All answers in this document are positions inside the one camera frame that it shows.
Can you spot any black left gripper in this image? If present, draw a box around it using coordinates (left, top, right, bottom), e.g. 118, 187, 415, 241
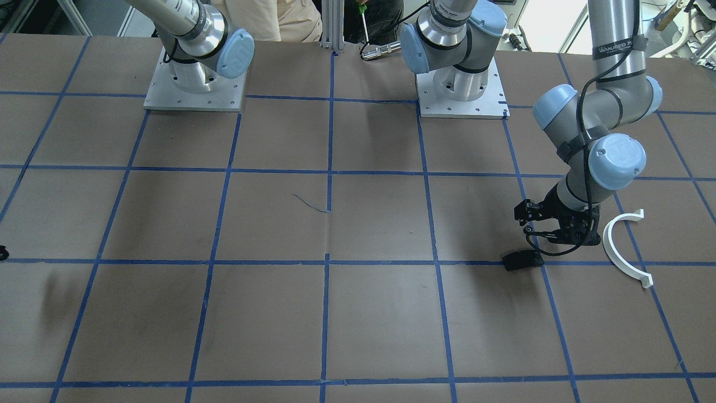
514, 187, 601, 246

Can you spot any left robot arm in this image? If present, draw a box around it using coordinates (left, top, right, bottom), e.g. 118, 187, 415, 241
399, 1, 663, 248

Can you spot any black brake pad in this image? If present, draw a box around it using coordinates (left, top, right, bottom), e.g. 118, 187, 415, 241
502, 249, 544, 272

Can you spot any white curved plastic clamp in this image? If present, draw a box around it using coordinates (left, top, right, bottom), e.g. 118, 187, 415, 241
602, 208, 654, 289

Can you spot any person in beige shirt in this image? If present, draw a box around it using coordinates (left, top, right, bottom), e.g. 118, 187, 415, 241
210, 1, 323, 43

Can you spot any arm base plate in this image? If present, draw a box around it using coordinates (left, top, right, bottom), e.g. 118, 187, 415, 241
143, 49, 248, 112
415, 58, 511, 119

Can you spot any green handled stick tool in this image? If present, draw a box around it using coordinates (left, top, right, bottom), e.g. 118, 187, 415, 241
356, 1, 369, 44

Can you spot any aluminium frame post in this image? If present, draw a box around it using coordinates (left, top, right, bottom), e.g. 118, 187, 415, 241
320, 0, 345, 54

